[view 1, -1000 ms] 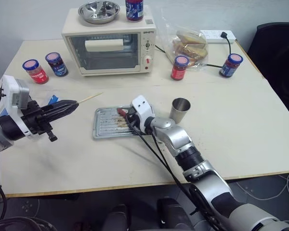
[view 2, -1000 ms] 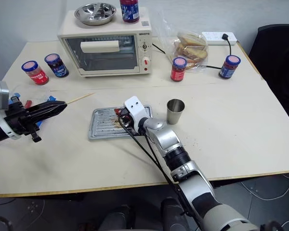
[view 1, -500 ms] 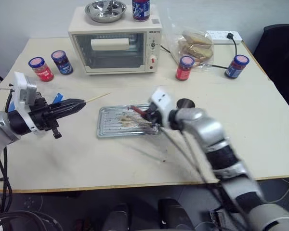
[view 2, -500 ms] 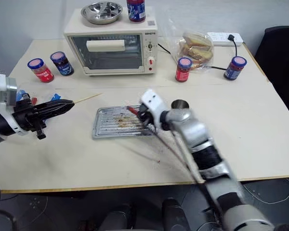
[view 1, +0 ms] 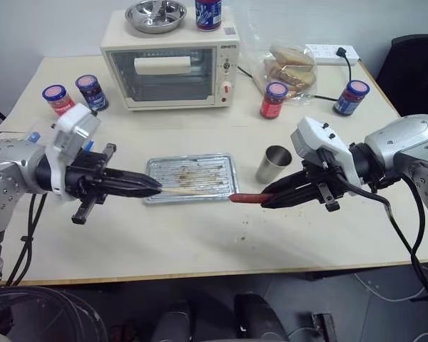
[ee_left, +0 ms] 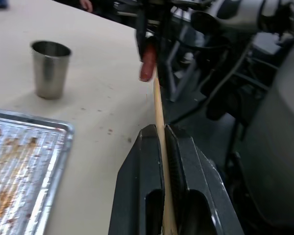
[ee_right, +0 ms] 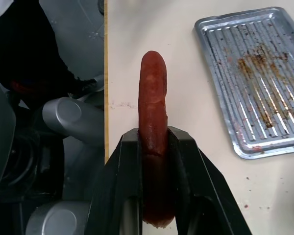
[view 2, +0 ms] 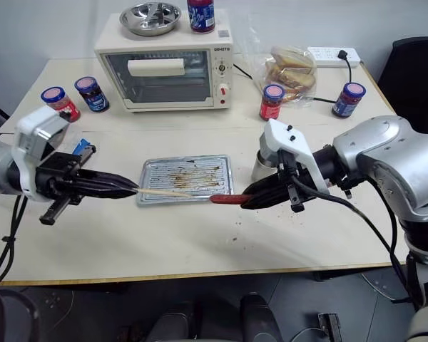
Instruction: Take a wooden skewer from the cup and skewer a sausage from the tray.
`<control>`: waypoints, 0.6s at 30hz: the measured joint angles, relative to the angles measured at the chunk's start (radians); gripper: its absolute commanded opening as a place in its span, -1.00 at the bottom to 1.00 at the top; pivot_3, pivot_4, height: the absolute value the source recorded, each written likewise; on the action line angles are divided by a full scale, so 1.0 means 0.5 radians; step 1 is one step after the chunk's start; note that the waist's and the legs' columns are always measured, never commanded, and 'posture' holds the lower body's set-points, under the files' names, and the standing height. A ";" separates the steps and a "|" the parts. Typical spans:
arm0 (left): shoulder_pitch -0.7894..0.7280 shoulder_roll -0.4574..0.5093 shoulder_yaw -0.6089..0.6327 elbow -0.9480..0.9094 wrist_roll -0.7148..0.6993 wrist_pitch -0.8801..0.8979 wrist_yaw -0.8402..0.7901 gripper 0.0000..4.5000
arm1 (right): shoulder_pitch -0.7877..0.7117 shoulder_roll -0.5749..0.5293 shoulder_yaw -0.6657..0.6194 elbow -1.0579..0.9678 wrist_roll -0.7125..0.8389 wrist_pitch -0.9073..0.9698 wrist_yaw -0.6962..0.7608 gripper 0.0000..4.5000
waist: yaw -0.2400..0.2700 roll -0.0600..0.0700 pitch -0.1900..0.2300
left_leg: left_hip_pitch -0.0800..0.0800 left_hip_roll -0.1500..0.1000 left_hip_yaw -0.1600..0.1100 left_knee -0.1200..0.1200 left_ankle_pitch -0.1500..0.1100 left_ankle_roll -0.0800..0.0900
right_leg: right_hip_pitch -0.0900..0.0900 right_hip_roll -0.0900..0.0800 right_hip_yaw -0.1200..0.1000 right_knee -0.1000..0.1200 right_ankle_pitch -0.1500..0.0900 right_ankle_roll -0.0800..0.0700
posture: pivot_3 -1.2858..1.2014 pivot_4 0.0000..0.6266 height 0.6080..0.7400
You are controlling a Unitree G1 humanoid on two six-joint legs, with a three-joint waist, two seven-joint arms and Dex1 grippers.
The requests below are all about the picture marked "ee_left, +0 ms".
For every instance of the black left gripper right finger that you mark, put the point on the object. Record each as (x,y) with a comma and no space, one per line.
(198,195)

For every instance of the stainless steel cup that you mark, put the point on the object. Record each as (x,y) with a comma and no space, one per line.
(50,71)

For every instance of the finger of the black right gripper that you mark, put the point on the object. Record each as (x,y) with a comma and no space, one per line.
(140,41)
(163,49)

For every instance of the bystander bare hand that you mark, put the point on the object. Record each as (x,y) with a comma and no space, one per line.
(86,4)

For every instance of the greasy metal baking tray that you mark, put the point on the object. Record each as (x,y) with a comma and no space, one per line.
(22,171)

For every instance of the wooden skewer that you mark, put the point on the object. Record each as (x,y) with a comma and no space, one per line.
(159,110)

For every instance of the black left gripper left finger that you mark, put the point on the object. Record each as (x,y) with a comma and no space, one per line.
(137,171)

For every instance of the grey metal frame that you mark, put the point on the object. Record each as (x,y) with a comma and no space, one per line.
(176,73)

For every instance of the red sausage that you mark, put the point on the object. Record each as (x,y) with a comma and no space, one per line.
(147,68)

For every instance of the dark grey robot body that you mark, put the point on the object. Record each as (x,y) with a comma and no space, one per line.
(274,147)

